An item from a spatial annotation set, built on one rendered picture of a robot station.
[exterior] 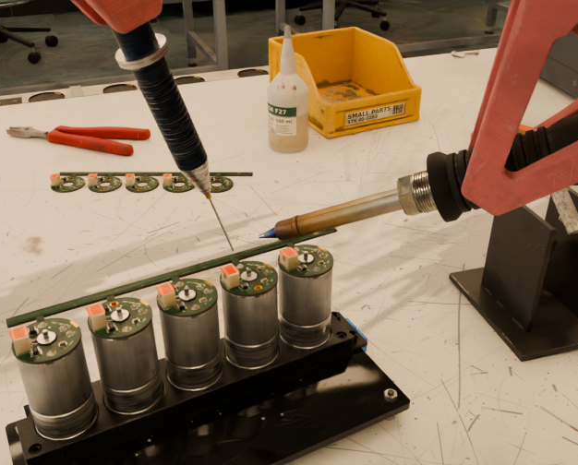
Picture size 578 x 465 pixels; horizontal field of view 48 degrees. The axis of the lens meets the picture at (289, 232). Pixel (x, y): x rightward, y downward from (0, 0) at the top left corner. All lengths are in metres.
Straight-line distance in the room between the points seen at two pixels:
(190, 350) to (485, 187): 0.13
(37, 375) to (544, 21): 0.20
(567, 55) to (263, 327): 0.50
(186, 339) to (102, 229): 0.19
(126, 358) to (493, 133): 0.16
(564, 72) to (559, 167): 0.51
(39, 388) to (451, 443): 0.17
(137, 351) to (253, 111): 0.40
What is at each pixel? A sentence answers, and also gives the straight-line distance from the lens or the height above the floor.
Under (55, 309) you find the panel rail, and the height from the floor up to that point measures 0.81.
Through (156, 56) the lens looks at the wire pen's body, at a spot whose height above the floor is 0.92.
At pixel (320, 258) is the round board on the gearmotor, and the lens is 0.29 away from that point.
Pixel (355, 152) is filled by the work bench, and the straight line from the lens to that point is 0.54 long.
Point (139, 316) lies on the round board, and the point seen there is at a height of 0.81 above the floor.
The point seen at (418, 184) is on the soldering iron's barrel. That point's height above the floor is 0.87.
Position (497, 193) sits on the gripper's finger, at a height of 0.88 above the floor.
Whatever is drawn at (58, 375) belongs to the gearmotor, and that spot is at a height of 0.80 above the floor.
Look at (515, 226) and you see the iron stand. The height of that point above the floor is 0.80.
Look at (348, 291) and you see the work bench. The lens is 0.38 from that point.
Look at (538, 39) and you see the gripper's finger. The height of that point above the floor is 0.93.
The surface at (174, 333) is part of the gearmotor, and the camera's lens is 0.27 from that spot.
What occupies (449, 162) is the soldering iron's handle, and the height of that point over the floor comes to 0.88.
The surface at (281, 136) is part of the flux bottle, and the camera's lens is 0.53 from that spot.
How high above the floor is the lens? 0.97
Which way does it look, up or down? 31 degrees down
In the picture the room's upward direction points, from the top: straight up
